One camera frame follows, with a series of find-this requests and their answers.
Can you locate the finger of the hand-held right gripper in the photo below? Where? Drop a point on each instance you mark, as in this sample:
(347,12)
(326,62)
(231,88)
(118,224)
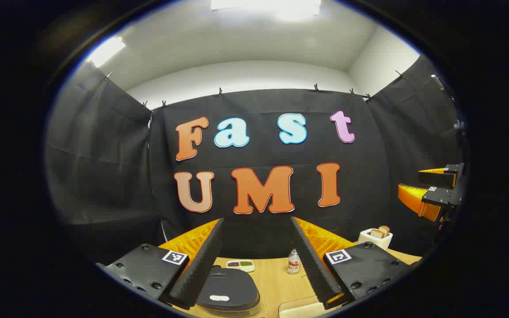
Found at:
(435,177)
(440,196)

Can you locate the ceiling light panel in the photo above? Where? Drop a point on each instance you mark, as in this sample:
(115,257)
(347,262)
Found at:
(106,51)
(265,4)

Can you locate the black silver rice cooker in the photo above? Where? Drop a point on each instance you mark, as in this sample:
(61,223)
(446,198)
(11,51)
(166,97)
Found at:
(230,287)

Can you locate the toasted bread slice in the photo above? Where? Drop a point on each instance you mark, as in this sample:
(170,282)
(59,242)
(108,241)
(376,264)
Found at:
(377,233)
(385,229)

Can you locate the clear glass container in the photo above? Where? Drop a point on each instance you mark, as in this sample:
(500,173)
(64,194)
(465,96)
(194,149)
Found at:
(298,308)

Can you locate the white toaster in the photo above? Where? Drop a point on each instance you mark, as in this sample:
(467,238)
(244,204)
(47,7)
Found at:
(371,240)

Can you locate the white divided grain dish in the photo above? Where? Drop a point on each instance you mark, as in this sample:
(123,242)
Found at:
(240,264)

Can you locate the row of black cloth clips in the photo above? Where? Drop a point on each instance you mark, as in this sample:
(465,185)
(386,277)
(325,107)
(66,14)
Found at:
(220,92)

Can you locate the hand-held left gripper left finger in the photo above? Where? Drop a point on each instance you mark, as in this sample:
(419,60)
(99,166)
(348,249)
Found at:
(201,265)

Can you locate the clear plastic drink bottle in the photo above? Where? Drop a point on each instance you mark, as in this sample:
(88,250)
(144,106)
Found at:
(294,263)

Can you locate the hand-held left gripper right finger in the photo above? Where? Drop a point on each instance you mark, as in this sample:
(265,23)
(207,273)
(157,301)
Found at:
(314,265)

